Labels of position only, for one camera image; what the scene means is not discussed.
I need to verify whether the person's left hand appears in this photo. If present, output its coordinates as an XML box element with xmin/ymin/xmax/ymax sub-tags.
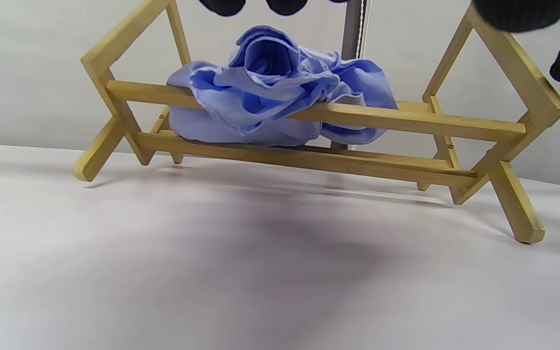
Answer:
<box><xmin>199</xmin><ymin>0</ymin><xmax>349</xmax><ymax>17</ymax></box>

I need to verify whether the white beaded cord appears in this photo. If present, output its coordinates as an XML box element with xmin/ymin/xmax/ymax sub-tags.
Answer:
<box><xmin>356</xmin><ymin>0</ymin><xmax>368</xmax><ymax>61</ymax></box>

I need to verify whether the person's right hand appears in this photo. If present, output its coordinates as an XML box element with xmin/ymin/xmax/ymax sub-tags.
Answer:
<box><xmin>472</xmin><ymin>0</ymin><xmax>560</xmax><ymax>97</ymax></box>

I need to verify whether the dark vertical wall strip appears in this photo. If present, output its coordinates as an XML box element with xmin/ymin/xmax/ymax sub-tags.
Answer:
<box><xmin>331</xmin><ymin>0</ymin><xmax>369</xmax><ymax>150</ymax></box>

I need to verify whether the light blue long-sleeve shirt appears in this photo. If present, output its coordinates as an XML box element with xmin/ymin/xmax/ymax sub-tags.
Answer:
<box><xmin>166</xmin><ymin>25</ymin><xmax>399</xmax><ymax>147</ymax></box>

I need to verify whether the wooden book rack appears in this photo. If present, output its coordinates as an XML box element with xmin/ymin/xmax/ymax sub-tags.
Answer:
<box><xmin>72</xmin><ymin>0</ymin><xmax>560</xmax><ymax>245</ymax></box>

